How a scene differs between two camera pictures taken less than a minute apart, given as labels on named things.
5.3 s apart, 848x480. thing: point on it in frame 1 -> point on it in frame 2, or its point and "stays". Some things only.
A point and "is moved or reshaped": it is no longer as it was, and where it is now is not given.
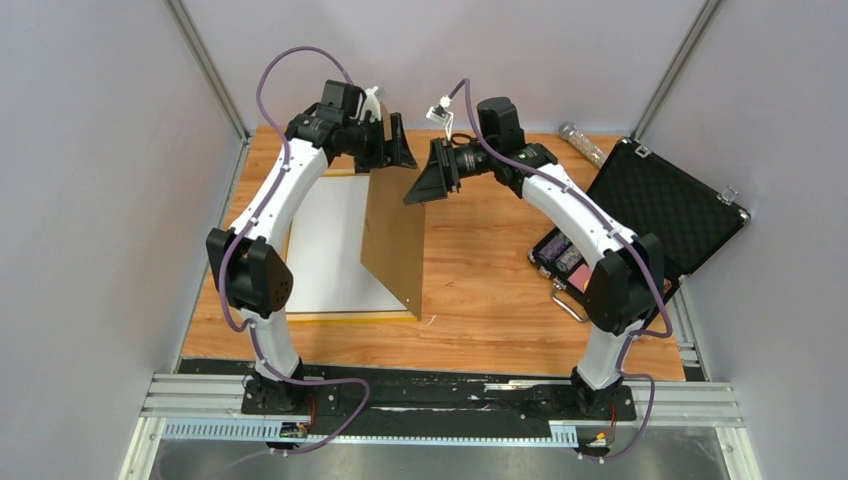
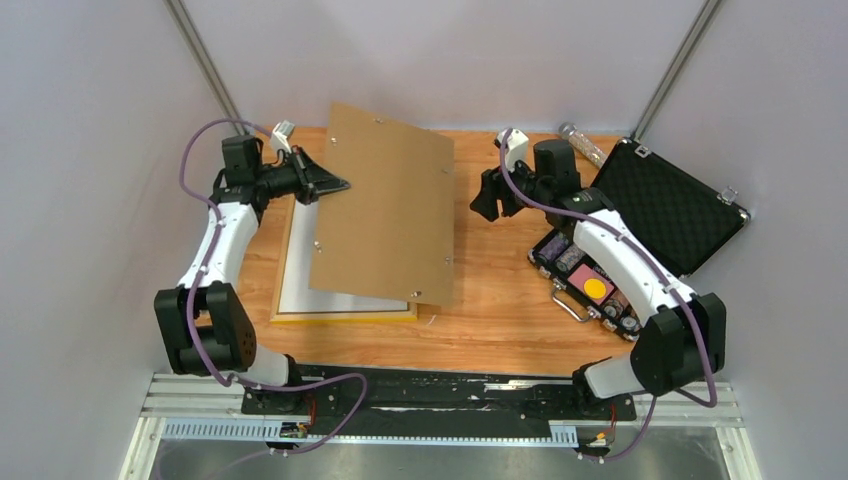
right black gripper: (442, 174) -> (494, 187)
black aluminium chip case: (646, 195) stays
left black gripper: (398, 152) -> (312, 180)
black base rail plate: (374, 399) stays
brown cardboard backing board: (393, 242) is moved or reshaped
